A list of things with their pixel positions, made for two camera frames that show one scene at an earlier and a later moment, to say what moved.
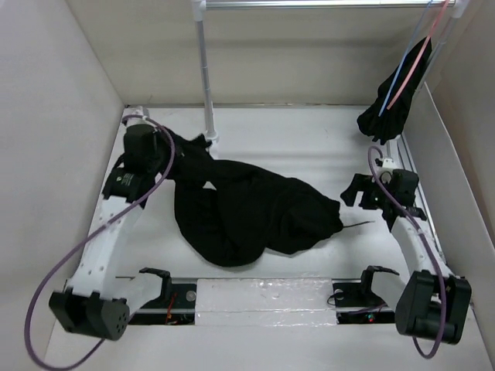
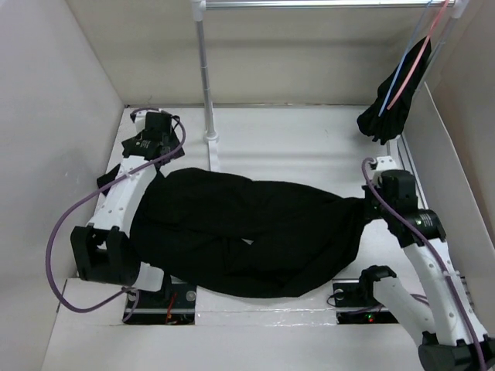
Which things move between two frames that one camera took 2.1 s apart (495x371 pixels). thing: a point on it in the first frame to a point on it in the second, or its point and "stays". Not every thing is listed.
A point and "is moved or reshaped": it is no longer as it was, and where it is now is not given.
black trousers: x=230 y=212 is moved or reshaped
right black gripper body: x=374 y=197 stays
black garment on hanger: x=384 y=120 stays
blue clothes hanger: x=404 y=57 stays
